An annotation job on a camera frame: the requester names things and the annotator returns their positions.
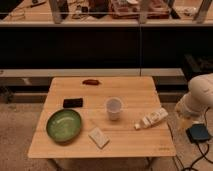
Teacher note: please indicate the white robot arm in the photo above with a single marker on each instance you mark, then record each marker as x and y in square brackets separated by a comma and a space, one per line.
[198, 98]

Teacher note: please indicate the white sponge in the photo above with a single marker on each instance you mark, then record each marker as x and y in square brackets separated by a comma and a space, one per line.
[99, 138]

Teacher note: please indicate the wooden folding table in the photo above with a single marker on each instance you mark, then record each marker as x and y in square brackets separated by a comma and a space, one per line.
[138, 96]

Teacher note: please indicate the green bowl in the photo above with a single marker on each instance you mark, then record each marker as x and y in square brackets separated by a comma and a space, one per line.
[64, 125]

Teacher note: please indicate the white plastic bottle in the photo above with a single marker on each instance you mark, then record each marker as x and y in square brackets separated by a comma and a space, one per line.
[151, 119]

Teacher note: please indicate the black foot pedal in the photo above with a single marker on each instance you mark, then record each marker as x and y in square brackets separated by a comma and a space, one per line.
[198, 133]

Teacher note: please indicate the background shelf bench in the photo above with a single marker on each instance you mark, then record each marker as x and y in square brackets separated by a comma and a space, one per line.
[106, 13]

